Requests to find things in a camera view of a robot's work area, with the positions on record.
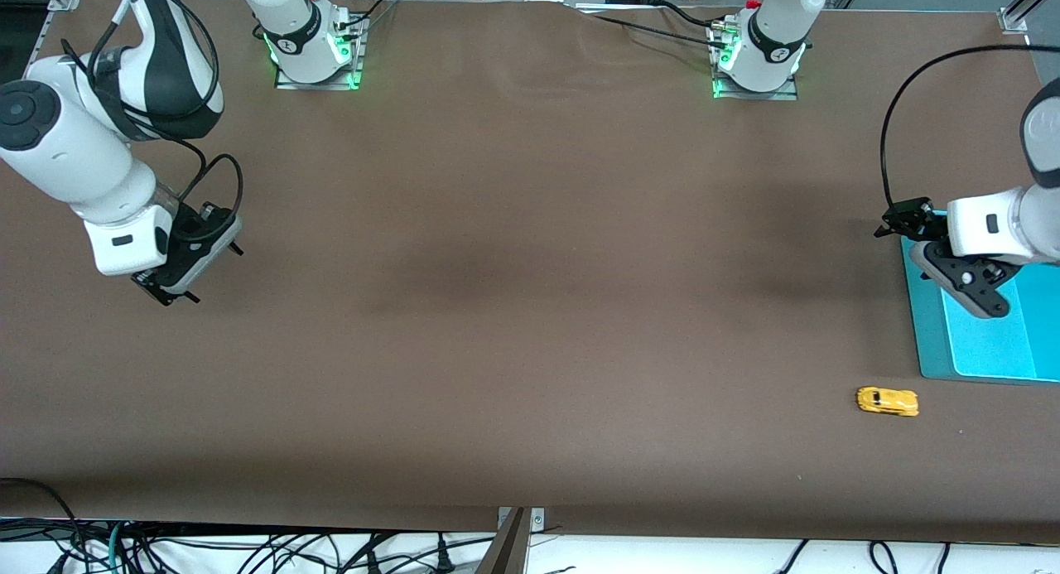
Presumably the yellow beetle toy car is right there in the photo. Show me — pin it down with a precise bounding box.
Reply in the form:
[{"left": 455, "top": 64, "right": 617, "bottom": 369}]
[{"left": 855, "top": 386, "right": 920, "bottom": 417}]

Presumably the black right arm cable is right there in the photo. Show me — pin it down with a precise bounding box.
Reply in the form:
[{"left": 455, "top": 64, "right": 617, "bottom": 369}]
[{"left": 62, "top": 0, "right": 245, "bottom": 244}]

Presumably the long black base cable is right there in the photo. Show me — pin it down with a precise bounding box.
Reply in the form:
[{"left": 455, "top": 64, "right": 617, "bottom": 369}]
[{"left": 571, "top": 1, "right": 730, "bottom": 51}]

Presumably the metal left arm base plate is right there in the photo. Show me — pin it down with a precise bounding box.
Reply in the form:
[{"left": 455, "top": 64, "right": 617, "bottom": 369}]
[{"left": 712, "top": 19, "right": 800, "bottom": 101}]

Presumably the teal plastic bin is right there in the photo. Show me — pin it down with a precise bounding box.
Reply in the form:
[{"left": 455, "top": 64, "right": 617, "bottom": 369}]
[{"left": 901, "top": 212, "right": 1060, "bottom": 386}]

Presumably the short black base cable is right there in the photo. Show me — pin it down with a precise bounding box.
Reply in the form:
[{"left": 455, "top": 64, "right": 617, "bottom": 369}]
[{"left": 661, "top": 1, "right": 717, "bottom": 28}]

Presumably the black cable at right base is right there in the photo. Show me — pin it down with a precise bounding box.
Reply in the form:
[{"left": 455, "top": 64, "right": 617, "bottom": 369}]
[{"left": 335, "top": 0, "right": 398, "bottom": 30}]

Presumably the dark beam under table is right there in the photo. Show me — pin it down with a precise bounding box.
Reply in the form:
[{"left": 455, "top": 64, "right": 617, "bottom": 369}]
[{"left": 475, "top": 508, "right": 531, "bottom": 574}]

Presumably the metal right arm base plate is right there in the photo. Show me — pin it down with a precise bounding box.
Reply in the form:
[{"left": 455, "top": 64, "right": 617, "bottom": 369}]
[{"left": 273, "top": 15, "right": 365, "bottom": 91}]

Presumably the black looping floor cable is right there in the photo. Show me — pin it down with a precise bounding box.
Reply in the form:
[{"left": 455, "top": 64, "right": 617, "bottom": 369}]
[{"left": 0, "top": 478, "right": 84, "bottom": 574}]

